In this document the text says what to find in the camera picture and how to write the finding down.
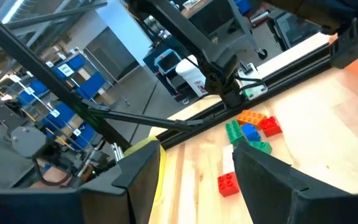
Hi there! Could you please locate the yellow translucent plastic bin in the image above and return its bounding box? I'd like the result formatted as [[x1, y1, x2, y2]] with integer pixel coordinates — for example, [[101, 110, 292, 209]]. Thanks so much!
[[122, 135, 167, 203]]

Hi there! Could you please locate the silver aluminium extrusion piece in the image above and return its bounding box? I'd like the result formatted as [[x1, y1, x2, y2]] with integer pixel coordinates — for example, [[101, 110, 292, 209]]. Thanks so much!
[[111, 142, 124, 162]]

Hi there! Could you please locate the blue square block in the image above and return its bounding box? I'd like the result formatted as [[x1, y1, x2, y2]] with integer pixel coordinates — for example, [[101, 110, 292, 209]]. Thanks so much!
[[241, 123, 262, 142]]

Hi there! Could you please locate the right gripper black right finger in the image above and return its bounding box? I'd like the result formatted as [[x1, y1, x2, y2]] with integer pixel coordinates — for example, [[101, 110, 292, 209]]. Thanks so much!
[[232, 141, 358, 224]]

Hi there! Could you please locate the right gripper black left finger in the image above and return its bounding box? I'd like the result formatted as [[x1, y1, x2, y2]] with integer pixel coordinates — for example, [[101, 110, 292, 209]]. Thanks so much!
[[0, 139, 162, 224]]

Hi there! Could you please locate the cream long block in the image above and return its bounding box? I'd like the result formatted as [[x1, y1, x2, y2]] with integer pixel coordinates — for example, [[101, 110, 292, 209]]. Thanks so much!
[[222, 144, 236, 175]]

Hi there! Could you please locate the black aluminium table frame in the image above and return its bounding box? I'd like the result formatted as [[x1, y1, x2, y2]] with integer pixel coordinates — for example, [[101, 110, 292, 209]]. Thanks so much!
[[0, 0, 334, 150]]

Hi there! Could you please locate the silver arm base bracket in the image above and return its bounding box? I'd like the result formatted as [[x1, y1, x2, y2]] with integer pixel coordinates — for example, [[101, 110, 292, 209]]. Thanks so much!
[[237, 63, 269, 101]]

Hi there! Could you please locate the blue storage bin with label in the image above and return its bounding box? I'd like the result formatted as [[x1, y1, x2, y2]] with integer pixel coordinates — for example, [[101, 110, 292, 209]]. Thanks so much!
[[53, 55, 86, 80]]

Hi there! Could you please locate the teal-framed tablet device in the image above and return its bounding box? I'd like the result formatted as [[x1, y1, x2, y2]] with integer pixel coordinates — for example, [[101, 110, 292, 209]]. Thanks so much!
[[153, 49, 183, 75]]

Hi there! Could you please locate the black case with glass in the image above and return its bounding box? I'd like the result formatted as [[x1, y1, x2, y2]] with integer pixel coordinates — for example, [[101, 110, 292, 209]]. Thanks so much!
[[266, 8, 322, 51]]

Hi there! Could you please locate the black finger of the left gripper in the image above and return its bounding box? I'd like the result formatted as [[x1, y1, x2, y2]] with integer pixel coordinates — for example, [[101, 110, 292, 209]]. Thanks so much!
[[329, 14, 358, 69]]

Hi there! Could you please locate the wooden workbench on casters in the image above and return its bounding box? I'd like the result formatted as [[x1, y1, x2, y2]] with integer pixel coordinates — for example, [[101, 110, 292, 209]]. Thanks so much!
[[181, 0, 269, 60]]

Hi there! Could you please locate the white plastic bucket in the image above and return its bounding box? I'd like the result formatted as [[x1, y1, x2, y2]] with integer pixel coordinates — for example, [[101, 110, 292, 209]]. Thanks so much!
[[175, 55, 209, 98]]

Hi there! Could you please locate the blue box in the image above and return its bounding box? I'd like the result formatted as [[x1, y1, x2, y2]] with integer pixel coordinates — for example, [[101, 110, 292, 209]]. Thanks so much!
[[234, 0, 252, 16]]

